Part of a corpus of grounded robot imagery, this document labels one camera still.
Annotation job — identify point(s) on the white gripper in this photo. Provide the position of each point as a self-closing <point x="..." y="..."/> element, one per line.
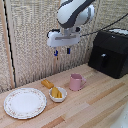
<point x="63" y="37"/>

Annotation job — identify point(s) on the yellow food pieces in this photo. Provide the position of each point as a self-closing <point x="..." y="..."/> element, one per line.
<point x="56" y="92"/>

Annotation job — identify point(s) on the small white bowl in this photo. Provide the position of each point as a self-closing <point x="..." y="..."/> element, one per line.
<point x="58" y="98"/>

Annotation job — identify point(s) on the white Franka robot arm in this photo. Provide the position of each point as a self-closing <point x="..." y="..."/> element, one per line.
<point x="71" y="11"/>

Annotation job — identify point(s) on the beige woven folding screen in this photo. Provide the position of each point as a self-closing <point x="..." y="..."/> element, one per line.
<point x="33" y="43"/>

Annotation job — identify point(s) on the pink ceramic mug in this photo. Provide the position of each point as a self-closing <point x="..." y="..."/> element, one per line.
<point x="76" y="82"/>

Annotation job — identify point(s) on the orange rectangular bread piece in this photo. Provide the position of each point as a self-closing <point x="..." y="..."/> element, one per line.
<point x="47" y="83"/>

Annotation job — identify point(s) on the white floral-rimmed plate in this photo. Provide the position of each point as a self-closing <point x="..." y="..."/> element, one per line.
<point x="25" y="103"/>

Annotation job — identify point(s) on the white rounded blurry object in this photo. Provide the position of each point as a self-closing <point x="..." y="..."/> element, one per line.
<point x="121" y="118"/>

